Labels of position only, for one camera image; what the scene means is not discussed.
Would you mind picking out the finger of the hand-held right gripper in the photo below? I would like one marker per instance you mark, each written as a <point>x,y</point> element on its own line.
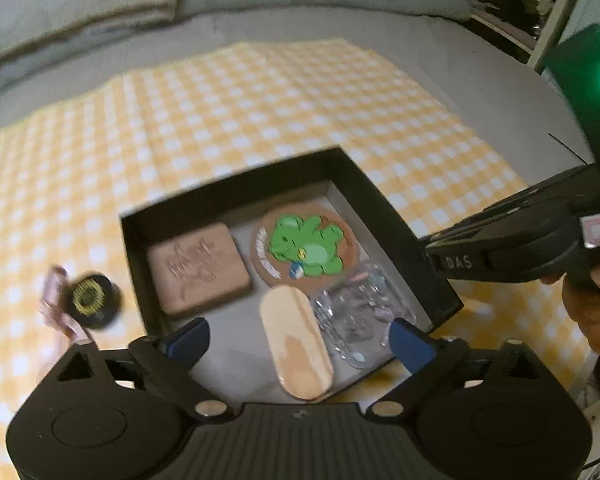
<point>525,245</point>
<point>510,207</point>

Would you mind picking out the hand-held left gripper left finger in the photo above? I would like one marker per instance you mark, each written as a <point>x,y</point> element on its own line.
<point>190,341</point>

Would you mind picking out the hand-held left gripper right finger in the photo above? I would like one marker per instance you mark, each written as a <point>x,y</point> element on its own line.
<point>410,347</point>

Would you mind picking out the clear plastic case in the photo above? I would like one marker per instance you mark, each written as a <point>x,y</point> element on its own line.
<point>360,305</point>

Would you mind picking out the carved wooden block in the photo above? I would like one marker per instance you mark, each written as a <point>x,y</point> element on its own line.
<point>197,270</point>

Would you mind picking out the black round jar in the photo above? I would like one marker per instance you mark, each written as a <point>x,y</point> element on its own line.
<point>92,300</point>

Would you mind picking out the oval wooden board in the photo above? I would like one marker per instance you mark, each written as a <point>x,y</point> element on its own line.
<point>297,345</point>

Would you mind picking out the black cardboard box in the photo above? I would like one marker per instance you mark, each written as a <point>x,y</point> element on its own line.
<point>380,200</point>

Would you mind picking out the round cork coaster green animal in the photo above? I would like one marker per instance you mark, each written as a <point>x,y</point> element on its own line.
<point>300,247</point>

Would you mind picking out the person's right hand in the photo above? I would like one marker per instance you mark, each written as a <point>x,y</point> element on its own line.
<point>587,312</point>

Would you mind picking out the white open shelf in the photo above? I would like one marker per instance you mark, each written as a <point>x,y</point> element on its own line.
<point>560,15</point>

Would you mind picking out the yellow checked cloth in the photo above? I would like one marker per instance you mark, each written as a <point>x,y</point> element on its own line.
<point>230,105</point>

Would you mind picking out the beige textured pillow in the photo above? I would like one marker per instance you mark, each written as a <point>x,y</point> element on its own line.
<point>80,5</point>

